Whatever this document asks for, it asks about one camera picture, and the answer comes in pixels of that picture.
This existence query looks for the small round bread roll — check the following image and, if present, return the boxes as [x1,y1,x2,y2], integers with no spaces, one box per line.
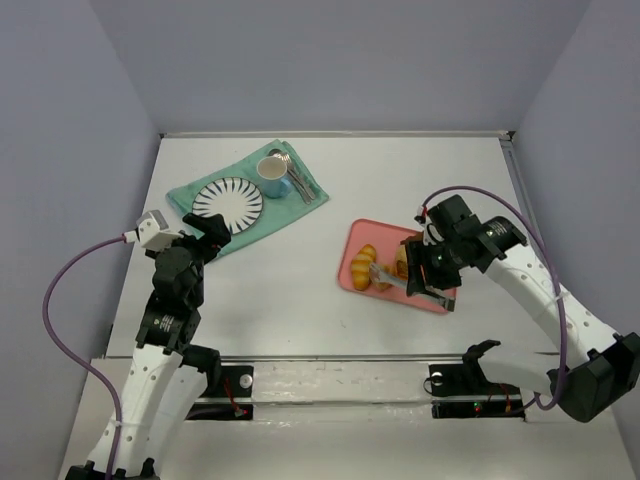
[370,270,391,291]

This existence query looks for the silver metal tongs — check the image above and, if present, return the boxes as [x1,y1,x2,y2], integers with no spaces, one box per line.
[369,263,455,312]

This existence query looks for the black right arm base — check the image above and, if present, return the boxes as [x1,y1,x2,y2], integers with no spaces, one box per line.
[423,363,526,420]

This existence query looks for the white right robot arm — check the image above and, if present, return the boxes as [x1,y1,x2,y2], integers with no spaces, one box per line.
[404,195,639,423]

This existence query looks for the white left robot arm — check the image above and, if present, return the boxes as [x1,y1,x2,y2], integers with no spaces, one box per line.
[66,210,231,479]

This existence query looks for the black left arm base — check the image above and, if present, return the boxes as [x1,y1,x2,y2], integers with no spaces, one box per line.
[186,364,254,421]

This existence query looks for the striped croissant bread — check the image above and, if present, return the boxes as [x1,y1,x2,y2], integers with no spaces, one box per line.
[350,244,377,291]

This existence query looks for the orange round bun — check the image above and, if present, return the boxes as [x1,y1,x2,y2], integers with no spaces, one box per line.
[394,261,408,280]

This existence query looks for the blue striped white plate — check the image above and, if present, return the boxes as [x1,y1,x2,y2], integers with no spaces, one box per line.
[192,177,264,235]

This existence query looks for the pink plastic tray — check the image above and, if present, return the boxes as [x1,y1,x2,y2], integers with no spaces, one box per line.
[337,218,457,314]

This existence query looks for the light blue mug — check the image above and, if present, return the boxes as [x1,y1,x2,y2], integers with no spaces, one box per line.
[256,156,293,199]

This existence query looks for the teal cloth mat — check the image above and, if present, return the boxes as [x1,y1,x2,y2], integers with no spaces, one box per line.
[166,140,329,256]

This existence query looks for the silver fork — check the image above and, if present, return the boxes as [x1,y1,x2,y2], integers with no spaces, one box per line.
[281,153,314,202]

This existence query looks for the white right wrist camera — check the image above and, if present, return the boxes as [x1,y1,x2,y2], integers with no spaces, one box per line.
[414,205,439,233]

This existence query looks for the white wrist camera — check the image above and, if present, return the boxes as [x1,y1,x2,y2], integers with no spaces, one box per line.
[135,210,182,252]
[414,205,439,233]

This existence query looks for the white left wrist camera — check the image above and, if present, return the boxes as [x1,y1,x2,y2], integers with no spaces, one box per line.
[135,210,182,252]

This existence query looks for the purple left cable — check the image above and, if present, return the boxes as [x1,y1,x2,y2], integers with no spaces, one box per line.
[42,233,140,480]

